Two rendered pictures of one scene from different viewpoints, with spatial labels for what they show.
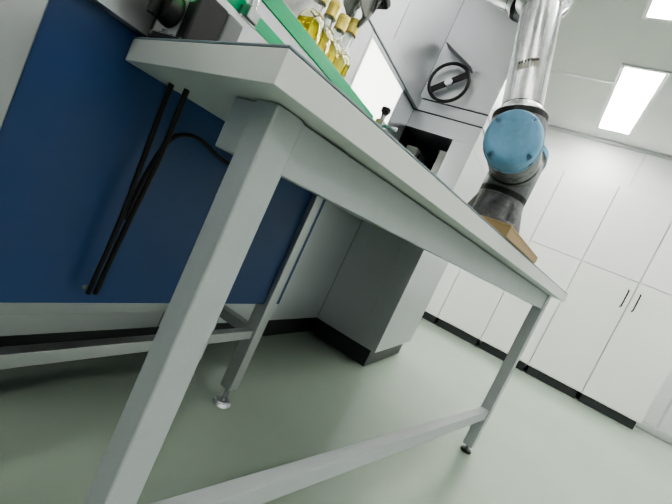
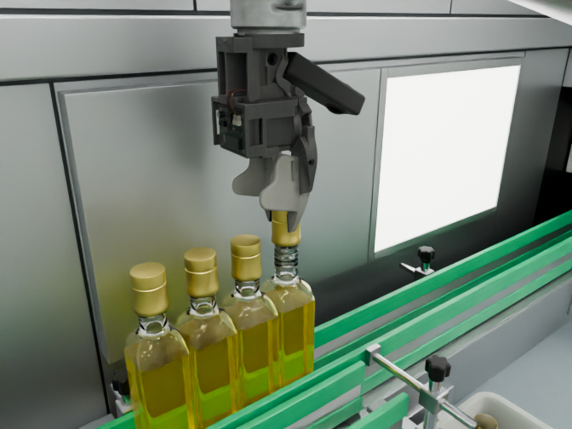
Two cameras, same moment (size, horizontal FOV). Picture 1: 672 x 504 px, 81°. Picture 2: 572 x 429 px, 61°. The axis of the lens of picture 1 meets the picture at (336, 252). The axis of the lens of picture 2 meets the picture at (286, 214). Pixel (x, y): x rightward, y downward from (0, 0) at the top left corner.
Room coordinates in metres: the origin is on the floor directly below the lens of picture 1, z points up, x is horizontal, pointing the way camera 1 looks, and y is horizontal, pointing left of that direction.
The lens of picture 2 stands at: (0.72, -0.01, 1.39)
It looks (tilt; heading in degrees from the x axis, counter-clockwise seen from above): 22 degrees down; 27
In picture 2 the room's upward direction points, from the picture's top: straight up
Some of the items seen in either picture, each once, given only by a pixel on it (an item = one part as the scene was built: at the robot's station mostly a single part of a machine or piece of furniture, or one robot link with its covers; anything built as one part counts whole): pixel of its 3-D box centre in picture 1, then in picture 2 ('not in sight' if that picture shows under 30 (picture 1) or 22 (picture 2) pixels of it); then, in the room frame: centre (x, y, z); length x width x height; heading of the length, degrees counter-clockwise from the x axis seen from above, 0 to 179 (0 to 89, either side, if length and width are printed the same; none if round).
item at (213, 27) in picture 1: (195, 32); not in sight; (0.57, 0.31, 0.79); 0.08 x 0.08 x 0.08; 64
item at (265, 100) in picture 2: not in sight; (263, 94); (1.17, 0.24, 1.32); 0.09 x 0.08 x 0.12; 152
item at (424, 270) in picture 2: not in sight; (414, 277); (1.55, 0.14, 0.94); 0.07 x 0.04 x 0.13; 64
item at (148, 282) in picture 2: not in sight; (149, 288); (1.04, 0.30, 1.14); 0.04 x 0.04 x 0.04
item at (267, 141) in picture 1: (420, 376); not in sight; (1.00, -0.33, 0.36); 1.51 x 0.09 x 0.71; 141
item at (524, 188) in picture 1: (515, 168); not in sight; (1.01, -0.32, 0.94); 0.13 x 0.12 x 0.14; 152
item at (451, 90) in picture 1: (449, 83); not in sight; (2.04, -0.16, 1.49); 0.21 x 0.05 x 0.21; 64
